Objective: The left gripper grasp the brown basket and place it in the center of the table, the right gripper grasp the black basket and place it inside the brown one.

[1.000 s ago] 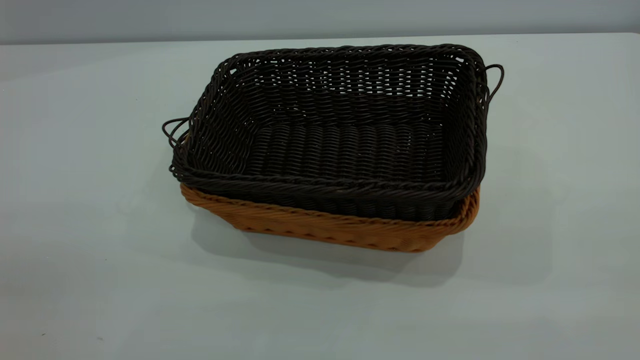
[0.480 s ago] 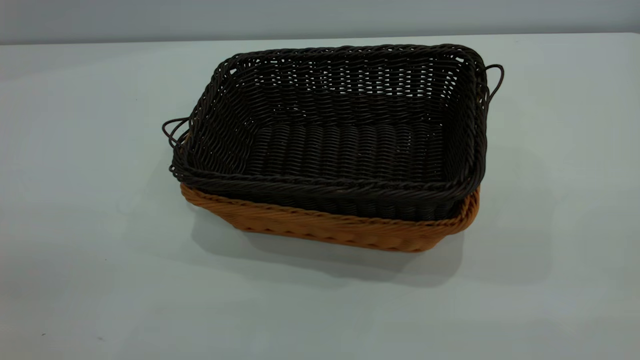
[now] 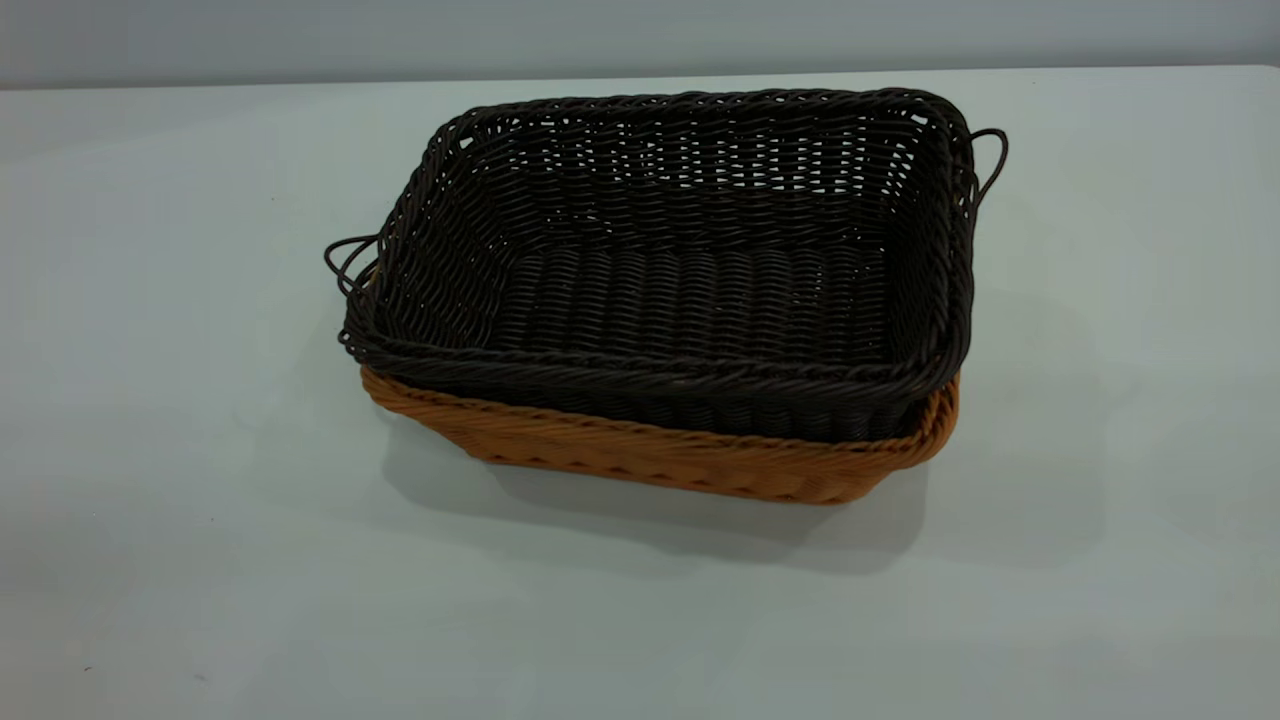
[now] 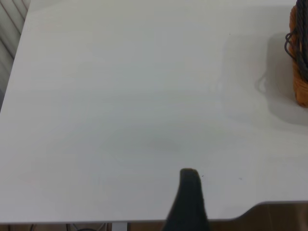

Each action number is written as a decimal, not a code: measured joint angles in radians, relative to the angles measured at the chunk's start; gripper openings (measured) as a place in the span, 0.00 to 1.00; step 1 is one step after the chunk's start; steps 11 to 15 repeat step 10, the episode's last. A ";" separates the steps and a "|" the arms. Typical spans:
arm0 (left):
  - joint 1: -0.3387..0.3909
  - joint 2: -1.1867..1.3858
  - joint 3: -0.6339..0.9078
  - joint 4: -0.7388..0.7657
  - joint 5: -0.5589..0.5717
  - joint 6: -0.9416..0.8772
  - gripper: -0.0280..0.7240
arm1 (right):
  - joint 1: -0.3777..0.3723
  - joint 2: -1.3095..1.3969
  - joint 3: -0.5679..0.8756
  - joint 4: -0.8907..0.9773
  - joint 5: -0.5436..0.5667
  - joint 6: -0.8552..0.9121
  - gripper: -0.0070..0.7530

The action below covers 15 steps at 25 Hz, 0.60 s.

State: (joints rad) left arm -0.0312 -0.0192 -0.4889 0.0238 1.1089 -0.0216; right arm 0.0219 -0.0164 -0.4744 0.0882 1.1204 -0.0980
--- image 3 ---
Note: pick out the orange-brown wicker basket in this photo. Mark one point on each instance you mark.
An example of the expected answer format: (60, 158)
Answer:
(650, 452)

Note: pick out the dark brown wicker basket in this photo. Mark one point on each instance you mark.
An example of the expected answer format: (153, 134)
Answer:
(690, 300)

